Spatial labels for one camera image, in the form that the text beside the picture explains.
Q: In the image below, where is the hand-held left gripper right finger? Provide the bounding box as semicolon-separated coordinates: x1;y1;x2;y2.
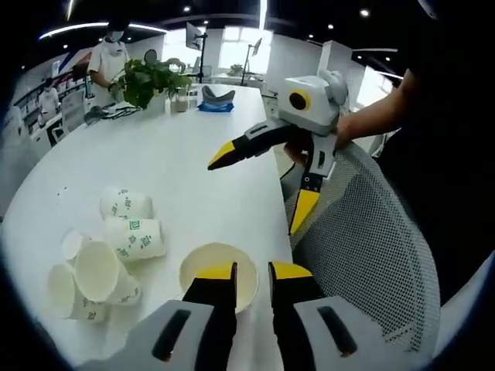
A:
268;260;430;371

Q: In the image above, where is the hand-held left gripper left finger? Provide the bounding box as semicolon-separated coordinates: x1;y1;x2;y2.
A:
77;261;238;371

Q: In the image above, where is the person's right hand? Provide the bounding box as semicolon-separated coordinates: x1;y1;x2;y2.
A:
284;114;361;166

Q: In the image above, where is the blue packet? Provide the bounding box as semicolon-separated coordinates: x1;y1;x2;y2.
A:
196;100;236;114

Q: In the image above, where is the grey neck pillow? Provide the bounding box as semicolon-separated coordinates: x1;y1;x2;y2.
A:
201;84;236;105

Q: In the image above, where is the black monitor on stand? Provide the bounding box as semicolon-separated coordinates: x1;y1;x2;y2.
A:
185;22;212;84
241;37;265;87

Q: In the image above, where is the white table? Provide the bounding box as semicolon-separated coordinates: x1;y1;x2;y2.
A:
0;83;295;368

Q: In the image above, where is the grey mesh office chair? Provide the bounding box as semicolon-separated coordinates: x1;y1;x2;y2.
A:
284;141;444;355

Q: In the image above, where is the white plant pot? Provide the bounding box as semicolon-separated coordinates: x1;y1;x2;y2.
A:
146;90;168;116

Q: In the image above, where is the person's black shirt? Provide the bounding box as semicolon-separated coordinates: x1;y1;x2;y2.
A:
382;38;495;310

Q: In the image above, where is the green potted plant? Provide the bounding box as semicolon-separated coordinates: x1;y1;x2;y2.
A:
108;57;193;111

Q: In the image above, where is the grey round device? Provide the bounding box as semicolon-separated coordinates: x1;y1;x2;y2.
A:
84;106;108;125

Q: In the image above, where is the white office chair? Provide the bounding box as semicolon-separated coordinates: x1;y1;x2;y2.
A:
60;90;88;134

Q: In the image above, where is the curved ceiling light strip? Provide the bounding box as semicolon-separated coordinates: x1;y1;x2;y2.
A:
38;21;167;39

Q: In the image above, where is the black cable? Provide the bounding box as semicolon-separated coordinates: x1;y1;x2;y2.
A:
101;103;141;121

